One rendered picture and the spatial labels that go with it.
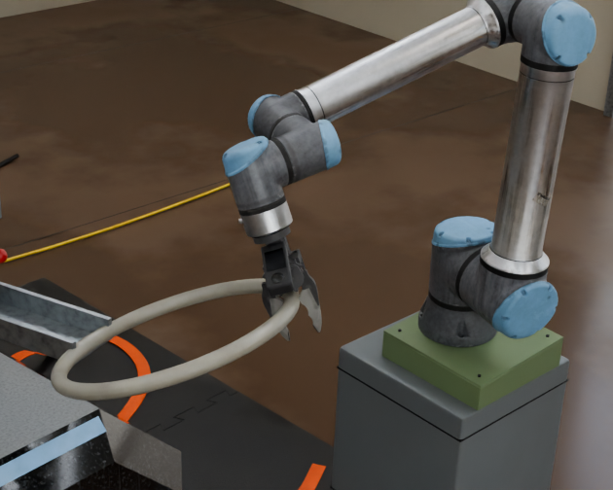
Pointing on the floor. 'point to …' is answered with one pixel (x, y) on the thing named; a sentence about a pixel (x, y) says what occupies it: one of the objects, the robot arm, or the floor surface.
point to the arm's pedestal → (439, 429)
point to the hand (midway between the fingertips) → (302, 332)
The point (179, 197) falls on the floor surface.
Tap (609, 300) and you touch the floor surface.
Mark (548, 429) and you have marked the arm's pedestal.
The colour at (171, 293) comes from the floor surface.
